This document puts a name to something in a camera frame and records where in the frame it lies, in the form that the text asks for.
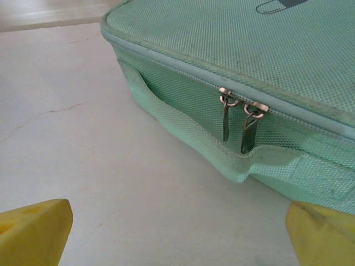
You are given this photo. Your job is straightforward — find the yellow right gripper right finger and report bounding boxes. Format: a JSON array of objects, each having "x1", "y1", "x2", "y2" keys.
[{"x1": 285, "y1": 201, "x2": 355, "y2": 266}]

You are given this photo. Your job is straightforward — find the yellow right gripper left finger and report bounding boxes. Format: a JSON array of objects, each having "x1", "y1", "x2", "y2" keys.
[{"x1": 0, "y1": 198, "x2": 74, "y2": 266}]

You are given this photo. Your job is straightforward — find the mint green zipper case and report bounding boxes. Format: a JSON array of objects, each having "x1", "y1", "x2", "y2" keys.
[{"x1": 100, "y1": 0, "x2": 355, "y2": 216}]

